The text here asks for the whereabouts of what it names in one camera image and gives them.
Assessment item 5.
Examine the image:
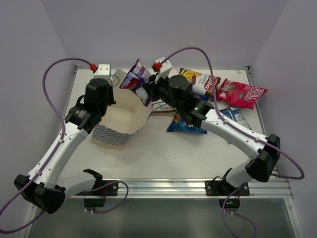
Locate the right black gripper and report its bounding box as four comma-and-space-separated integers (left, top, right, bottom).
142, 71, 183, 114

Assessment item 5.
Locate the orange snack packet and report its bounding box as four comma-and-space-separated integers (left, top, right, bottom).
153, 101, 175, 113

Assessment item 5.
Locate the purple snack packet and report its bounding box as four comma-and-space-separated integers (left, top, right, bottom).
119, 59, 151, 107

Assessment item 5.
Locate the blue patterned paper bag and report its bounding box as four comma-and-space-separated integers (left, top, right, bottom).
91, 69, 153, 150

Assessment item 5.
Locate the blue Doritos chip bag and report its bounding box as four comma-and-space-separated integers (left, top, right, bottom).
166, 113, 207, 134

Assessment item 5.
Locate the brown cassava chips bag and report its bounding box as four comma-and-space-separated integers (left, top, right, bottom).
179, 68, 221, 98

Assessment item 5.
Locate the pink Real snack packet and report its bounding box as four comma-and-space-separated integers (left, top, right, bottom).
216, 79, 267, 110

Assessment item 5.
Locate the blue white snack bag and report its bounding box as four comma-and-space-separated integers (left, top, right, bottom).
220, 107, 251, 129

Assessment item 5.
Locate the dark blue chip bag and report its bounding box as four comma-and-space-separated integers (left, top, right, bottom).
193, 93, 209, 102

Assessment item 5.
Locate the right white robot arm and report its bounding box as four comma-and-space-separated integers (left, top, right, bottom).
142, 75, 280, 195

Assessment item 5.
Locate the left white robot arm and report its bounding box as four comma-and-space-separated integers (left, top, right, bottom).
14, 78, 115, 214

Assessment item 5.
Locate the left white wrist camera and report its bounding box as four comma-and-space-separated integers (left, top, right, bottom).
94, 64, 111, 84

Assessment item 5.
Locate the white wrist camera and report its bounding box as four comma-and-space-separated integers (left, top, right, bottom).
152, 57, 172, 83
94, 64, 111, 84

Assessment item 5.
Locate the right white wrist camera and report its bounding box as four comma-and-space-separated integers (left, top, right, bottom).
152, 57, 172, 83

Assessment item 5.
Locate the left black base bracket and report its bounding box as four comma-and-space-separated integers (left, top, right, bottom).
79, 180, 118, 210

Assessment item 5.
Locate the black base bracket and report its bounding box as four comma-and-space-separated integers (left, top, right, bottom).
79, 180, 118, 210
205, 176, 250, 212

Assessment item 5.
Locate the aluminium mounting rail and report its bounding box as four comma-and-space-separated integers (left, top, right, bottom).
69, 178, 293, 199

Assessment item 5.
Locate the right black base bracket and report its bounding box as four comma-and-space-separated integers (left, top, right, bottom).
205, 176, 250, 212

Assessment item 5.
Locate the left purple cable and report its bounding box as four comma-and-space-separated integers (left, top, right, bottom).
0, 58, 129, 235

